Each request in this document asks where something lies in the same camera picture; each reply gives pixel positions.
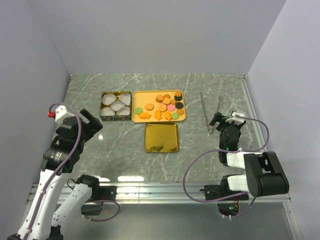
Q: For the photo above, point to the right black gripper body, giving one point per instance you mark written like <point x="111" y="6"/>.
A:
<point x="221" y="119"/>

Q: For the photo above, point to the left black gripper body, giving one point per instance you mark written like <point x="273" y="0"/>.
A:
<point x="90" y="129"/>

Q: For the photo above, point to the metal tongs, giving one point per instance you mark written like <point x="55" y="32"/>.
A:
<point x="209" y="111"/>

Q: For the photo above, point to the orange fish cookie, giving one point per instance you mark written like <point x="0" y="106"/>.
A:
<point x="158" y="115"/>
<point x="144" y="115"/>
<point x="168" y="116"/>

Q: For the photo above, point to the orange flower cookie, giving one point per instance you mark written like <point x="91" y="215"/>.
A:
<point x="159" y="98"/>

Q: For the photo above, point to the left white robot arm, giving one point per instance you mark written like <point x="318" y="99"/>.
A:
<point x="46" y="221"/>

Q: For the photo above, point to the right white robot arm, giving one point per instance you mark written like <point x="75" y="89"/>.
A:
<point x="263" y="173"/>

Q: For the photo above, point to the green square cookie tin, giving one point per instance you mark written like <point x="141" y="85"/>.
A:
<point x="116" y="106"/>

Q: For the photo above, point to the brown cookie right edge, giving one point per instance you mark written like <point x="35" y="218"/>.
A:
<point x="180" y="112"/>

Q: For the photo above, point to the black round cookie lower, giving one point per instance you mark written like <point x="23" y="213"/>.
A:
<point x="179" y="105"/>

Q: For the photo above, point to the green round cookie right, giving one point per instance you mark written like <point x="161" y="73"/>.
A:
<point x="174" y="115"/>

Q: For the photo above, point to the green round cookie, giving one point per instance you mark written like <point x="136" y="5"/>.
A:
<point x="174" y="115"/>
<point x="138" y="110"/>

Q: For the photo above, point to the pink round cookie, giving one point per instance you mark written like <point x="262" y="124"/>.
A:
<point x="171" y="107"/>

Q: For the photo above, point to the green round cookie left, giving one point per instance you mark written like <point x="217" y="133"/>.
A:
<point x="138" y="110"/>

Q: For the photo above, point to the yellow serving tray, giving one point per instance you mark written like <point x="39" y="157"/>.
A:
<point x="141" y="98"/>

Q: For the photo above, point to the brown round cookie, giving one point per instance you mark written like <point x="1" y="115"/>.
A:
<point x="149" y="106"/>

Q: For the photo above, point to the gold tin lid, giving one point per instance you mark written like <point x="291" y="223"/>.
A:
<point x="161" y="137"/>

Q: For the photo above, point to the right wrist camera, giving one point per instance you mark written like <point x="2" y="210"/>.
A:
<point x="236" y="117"/>

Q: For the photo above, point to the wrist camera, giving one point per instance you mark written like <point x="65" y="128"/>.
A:
<point x="59" y="114"/>
<point x="236" y="117"/>

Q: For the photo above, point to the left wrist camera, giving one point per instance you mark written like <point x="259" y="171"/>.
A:
<point x="59" y="114"/>

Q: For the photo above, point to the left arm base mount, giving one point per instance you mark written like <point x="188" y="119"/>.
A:
<point x="95" y="209"/>

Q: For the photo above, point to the aluminium rail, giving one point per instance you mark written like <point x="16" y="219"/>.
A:
<point x="160" y="192"/>

